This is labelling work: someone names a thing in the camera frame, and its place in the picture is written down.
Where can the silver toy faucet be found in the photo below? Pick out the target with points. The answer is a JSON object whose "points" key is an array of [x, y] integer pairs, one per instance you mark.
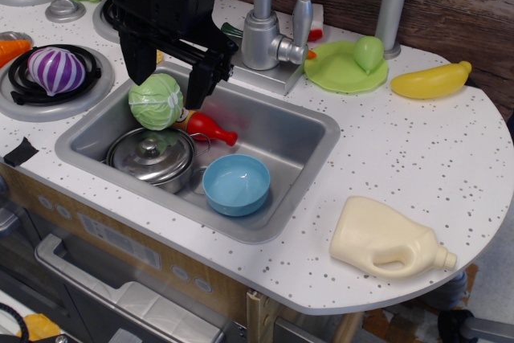
{"points": [[266, 57]]}

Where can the yellow object bottom left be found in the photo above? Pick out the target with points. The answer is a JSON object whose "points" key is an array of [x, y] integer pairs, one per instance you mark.
{"points": [[40, 327]]}

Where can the red toy ketchup bottle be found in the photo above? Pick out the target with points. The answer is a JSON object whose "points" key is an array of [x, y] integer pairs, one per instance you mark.
{"points": [[195, 122]]}

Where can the silver stove knob front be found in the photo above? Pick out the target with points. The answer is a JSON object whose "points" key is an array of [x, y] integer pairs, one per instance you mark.
{"points": [[62, 11]]}

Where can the purple striped toy onion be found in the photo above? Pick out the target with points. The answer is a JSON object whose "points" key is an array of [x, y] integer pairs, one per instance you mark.
{"points": [[56, 70]]}

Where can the blue plastic bowl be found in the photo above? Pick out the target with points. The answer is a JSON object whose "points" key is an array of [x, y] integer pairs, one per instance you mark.
{"points": [[236, 185]]}

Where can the green toy cabbage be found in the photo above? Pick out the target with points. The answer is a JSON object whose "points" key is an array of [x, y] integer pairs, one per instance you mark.
{"points": [[157, 103]]}

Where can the silver oven door handle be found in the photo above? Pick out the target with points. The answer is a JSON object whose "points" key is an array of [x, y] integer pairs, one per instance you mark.
{"points": [[129, 313]]}

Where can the silver vertical pole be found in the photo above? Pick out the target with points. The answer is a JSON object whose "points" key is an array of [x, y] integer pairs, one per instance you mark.
{"points": [[388, 21]]}

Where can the steel pot with lid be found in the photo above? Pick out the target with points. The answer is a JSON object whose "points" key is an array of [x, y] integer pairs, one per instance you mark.
{"points": [[164, 159]]}

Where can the light green plastic plate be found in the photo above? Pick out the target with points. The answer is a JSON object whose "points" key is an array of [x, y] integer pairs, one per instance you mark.
{"points": [[332, 67]]}

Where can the cream toy detergent bottle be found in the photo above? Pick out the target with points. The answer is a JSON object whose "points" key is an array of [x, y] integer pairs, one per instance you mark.
{"points": [[382, 242]]}

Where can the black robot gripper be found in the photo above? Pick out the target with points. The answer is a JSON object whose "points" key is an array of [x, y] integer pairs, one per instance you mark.
{"points": [[183, 29]]}

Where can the orange toy carrot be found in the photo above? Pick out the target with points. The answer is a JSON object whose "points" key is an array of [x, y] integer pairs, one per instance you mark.
{"points": [[11, 49]]}

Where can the green toy pear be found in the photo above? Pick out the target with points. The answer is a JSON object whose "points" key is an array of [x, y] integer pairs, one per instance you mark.
{"points": [[368, 53]]}

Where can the silver metal sink basin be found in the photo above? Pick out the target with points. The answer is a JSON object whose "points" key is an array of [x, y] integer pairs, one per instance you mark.
{"points": [[293, 142]]}

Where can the front left stove burner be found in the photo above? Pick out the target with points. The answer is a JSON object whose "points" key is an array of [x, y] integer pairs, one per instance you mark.
{"points": [[23, 99]]}

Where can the back right stove burner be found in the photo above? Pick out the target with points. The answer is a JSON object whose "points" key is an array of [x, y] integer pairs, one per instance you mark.
{"points": [[102, 21]]}

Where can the black tape piece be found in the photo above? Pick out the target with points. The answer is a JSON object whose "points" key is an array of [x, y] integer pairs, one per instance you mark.
{"points": [[22, 153]]}

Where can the dark green toy stem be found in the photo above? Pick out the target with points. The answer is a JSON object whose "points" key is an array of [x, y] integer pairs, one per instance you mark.
{"points": [[231, 31]]}

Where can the yellow toy corn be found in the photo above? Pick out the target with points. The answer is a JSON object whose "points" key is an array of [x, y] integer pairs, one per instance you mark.
{"points": [[159, 56]]}

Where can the yellow toy banana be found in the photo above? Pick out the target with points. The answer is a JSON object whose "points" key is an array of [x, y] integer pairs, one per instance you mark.
{"points": [[432, 83]]}

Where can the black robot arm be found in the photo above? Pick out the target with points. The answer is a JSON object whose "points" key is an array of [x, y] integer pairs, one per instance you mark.
{"points": [[183, 29]]}

